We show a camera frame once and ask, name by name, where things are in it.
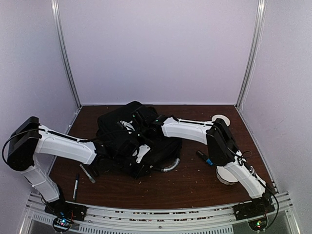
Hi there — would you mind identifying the black student bag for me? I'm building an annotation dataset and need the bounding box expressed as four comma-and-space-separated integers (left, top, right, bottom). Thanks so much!
96, 101, 182, 179

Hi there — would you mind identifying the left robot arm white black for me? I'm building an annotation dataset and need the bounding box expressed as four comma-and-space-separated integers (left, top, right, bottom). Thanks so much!
1, 117, 114, 212

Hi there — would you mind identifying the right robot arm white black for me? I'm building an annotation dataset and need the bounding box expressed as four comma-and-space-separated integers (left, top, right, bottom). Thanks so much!
132, 111, 274, 211

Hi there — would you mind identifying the dark bowl white inside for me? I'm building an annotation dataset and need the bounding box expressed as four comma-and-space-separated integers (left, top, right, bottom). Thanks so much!
212, 114, 231, 127

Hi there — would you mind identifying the blue cap black highlighter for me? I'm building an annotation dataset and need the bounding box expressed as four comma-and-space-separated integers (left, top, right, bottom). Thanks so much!
196, 150, 214, 166

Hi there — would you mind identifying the pink cap black highlighter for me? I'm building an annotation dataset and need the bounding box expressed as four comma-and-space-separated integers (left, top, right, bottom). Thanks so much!
89, 166, 99, 177

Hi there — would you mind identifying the white scalloped dish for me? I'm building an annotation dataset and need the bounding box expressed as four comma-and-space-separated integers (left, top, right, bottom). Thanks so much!
216, 166, 239, 185

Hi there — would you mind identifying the dark blue pen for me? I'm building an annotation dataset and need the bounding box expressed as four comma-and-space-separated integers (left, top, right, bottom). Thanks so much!
73, 173, 79, 201

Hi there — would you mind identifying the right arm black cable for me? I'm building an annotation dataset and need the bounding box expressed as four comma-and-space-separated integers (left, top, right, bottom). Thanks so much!
231, 146, 280, 220

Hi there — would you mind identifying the right aluminium wall post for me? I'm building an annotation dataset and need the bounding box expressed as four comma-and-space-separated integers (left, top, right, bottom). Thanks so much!
235, 0, 267, 110

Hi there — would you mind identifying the aluminium wall post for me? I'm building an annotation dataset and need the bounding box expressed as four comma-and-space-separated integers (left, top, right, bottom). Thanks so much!
51, 0, 82, 109
235, 0, 267, 110

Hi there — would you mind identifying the aluminium front rail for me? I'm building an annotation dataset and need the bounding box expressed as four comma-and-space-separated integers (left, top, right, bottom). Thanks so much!
17, 193, 302, 234

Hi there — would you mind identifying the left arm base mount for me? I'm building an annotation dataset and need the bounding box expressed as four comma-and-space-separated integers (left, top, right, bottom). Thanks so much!
44, 202, 87, 233

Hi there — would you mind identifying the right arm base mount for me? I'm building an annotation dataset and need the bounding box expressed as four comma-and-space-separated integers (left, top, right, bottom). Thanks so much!
233, 201, 275, 233

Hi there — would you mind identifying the left aluminium wall post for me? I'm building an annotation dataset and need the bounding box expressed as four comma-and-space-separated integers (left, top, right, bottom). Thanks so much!
51, 0, 82, 109

